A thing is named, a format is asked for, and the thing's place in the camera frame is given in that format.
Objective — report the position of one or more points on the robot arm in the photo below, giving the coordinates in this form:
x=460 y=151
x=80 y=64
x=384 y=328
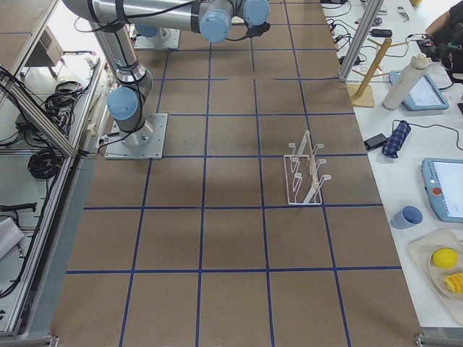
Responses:
x=121 y=27

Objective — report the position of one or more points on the near blue teach pendant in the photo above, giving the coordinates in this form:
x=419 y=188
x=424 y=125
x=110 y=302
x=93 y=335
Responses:
x=443 y=183

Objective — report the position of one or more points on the beige tray with fruit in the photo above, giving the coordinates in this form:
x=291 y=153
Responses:
x=421 y=251

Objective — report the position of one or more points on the white wire cup rack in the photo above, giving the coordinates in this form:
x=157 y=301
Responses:
x=301 y=171

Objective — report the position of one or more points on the yellow lemon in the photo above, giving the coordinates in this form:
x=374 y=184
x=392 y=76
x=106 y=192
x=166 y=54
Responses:
x=444 y=258

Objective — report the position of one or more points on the aluminium frame post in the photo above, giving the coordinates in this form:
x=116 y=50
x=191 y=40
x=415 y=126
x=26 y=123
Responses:
x=363 y=29

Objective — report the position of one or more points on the blue cup on desk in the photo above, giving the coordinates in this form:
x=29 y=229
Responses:
x=407 y=217

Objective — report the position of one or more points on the far blue teach pendant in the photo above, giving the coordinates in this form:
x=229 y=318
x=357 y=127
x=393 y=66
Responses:
x=425 y=96

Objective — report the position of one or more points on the white tall bottle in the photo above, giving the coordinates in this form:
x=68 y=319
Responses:
x=407 y=79

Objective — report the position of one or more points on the black power adapter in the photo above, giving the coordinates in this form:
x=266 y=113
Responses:
x=375 y=142

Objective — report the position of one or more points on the person in black shirt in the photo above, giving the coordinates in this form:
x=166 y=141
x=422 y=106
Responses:
x=447 y=38

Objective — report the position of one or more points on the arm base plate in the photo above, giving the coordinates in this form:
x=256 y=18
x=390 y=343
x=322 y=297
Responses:
x=146 y=143
x=163 y=40

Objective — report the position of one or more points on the yellow banana slices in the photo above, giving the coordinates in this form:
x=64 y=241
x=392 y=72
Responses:
x=454 y=283

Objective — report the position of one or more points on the blue teach pendant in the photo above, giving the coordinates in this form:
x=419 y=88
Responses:
x=425 y=96
x=443 y=183

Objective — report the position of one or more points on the brown paper table mat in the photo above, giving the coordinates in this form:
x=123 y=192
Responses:
x=201 y=248

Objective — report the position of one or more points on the blue plaid folded umbrella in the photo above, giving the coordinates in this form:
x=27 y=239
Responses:
x=394 y=143

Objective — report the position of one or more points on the wooden mug tree stand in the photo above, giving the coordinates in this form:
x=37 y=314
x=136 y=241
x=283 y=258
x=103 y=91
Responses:
x=361 y=95

